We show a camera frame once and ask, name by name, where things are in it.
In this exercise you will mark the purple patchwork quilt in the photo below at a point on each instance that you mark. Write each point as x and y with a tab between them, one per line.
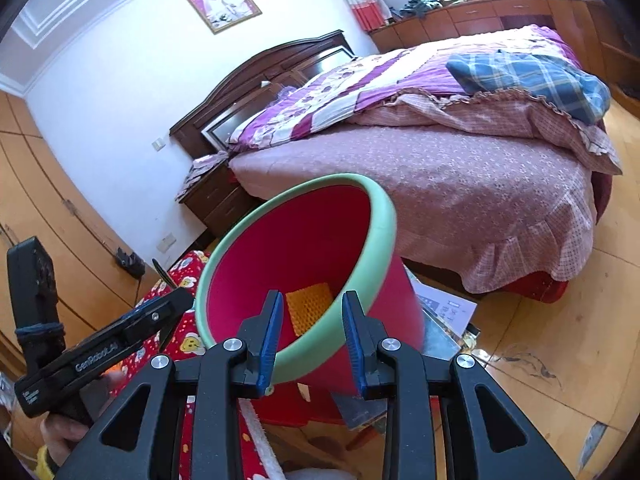
350	90

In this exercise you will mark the wooden wardrobe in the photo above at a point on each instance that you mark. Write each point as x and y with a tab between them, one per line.
60	200

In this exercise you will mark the folded clothes on nightstand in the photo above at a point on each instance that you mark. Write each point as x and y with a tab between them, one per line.
202	170

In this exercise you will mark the white printed cardboard box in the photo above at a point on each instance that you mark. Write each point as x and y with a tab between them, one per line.
445	305

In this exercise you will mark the wall outlet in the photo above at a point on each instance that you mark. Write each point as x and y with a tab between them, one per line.
166	242

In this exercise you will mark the dark wooden headboard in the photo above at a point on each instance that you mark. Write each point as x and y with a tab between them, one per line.
240	80

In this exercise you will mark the orange bag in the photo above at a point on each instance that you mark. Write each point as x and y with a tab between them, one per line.
307	307

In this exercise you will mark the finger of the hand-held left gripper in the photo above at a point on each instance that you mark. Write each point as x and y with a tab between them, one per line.
150	324

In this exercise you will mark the red plastic stool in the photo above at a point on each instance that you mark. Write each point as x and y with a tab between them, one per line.
310	407

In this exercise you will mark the wall light switch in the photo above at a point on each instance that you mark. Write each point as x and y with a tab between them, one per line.
158	144

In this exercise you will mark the dark wooden nightstand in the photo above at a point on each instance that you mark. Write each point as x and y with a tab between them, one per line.
220	205

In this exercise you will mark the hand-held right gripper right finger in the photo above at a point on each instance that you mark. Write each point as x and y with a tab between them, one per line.
356	355

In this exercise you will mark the red smiley flower tablecloth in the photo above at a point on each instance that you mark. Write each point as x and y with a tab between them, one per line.
185	340

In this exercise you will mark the blue green clothes pile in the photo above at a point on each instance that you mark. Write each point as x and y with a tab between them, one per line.
415	6

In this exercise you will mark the white fluffy cloth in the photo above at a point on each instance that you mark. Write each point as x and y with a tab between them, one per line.
260	440

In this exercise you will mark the red bin with green rim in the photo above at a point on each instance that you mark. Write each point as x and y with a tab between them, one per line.
310	240

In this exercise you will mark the bed with pink sheet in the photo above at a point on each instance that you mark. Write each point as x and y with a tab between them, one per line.
450	200

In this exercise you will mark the blue plaid cloth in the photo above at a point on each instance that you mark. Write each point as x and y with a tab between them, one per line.
530	80

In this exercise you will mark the framed wall photo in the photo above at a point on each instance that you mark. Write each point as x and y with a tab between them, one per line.
222	4

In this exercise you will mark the pink ruffled blanket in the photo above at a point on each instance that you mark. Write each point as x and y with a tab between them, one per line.
525	120

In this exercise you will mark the wooden window cabinet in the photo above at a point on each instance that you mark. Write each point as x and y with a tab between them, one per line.
525	15

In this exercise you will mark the person's left hand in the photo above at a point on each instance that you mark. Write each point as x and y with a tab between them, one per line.
60	440

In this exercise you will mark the black charger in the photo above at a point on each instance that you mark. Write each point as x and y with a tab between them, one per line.
130	262

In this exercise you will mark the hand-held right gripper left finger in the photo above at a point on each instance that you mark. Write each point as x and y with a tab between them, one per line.
270	345

